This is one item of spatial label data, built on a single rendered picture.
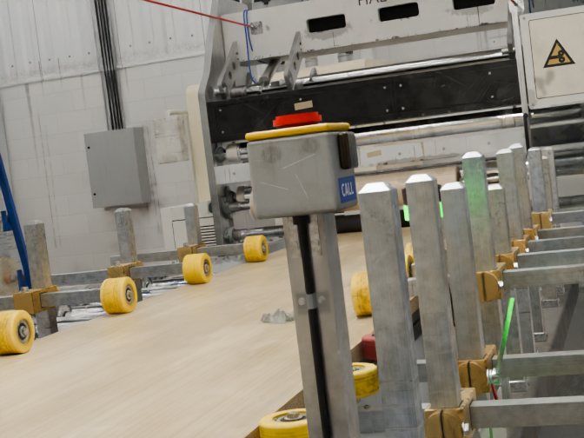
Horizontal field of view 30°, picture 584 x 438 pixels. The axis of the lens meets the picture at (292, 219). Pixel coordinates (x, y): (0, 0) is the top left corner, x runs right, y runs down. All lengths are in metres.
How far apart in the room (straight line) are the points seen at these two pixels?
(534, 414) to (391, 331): 0.35
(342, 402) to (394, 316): 0.26
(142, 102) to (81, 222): 1.52
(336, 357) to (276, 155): 0.17
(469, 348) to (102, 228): 10.46
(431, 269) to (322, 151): 0.55
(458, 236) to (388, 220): 0.50
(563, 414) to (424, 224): 0.30
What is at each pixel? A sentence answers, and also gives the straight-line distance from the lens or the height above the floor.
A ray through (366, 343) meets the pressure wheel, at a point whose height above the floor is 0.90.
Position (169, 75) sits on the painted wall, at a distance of 11.52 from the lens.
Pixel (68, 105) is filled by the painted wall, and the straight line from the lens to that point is 12.13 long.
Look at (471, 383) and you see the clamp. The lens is 1.63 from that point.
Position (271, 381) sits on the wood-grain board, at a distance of 1.49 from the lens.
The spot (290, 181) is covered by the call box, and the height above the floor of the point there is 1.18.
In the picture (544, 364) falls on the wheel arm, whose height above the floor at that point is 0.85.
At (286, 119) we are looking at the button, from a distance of 0.87.
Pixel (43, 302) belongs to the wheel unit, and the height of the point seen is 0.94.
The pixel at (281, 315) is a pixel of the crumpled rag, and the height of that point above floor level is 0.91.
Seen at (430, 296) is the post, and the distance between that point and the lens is 1.38.
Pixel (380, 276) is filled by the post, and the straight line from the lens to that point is 1.13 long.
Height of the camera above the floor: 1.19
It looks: 3 degrees down
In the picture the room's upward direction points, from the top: 7 degrees counter-clockwise
